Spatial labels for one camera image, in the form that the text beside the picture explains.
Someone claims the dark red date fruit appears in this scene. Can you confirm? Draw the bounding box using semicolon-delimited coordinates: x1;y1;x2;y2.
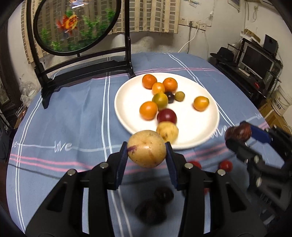
224;126;252;142

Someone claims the red cherry tomato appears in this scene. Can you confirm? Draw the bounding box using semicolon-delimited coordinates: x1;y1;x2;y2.
189;160;202;169
219;160;233;172

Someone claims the dark purple plum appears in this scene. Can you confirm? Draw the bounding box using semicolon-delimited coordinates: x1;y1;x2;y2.
154;187;174;205
135;198;167;225

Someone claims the yellow orange mango fruit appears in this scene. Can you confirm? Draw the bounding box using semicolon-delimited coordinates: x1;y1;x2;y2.
193;96;209;112

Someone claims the beige round fruit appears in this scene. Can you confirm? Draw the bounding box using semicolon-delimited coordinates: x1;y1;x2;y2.
156;121;179;144

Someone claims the yellow passion fruit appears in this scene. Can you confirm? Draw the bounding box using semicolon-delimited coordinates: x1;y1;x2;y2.
127;130;167;168

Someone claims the orange tangerine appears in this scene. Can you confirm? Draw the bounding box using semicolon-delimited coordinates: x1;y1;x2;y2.
139;101;158;121
142;74;157;89
162;77;178;93

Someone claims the large dark red plum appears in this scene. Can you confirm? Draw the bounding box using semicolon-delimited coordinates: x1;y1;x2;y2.
204;188;209;195

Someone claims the white plastic bucket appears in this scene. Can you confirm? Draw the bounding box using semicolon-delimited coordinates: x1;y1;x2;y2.
271;86;291;116

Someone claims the black computer monitor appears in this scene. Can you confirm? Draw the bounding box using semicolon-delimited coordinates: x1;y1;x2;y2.
238;39;283;81

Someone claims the white oval plate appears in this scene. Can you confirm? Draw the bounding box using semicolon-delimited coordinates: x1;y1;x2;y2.
114;72;221;150

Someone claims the small green olive fruit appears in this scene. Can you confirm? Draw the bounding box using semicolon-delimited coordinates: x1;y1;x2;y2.
175;91;185;102

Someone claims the black hat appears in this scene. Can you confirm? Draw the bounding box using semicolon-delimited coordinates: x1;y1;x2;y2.
210;47;234;65

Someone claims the blue striped tablecloth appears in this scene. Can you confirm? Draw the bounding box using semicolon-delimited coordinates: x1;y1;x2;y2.
6;53;291;236

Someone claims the small dark grape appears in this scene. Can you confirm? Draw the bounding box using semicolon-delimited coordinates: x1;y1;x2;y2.
165;92;175;104

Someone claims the black speaker box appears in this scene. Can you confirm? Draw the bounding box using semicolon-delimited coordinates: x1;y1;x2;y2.
263;35;279;55

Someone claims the green yellow citrus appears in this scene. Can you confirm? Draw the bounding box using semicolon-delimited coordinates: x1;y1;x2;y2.
152;92;168;111

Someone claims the small orange kumquat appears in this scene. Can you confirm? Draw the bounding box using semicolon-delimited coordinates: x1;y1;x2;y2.
151;82;165;95

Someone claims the beige checked curtain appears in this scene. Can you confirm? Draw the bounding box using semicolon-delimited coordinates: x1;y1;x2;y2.
21;0;180;64

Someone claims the round goldfish screen ornament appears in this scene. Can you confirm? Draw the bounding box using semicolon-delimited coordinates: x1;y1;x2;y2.
26;1;135;108

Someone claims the white power cable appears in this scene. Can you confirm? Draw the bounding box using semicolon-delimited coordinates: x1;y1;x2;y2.
177;27;199;53

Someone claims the white wall socket strip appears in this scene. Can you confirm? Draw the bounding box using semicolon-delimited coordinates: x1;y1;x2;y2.
178;17;206;31

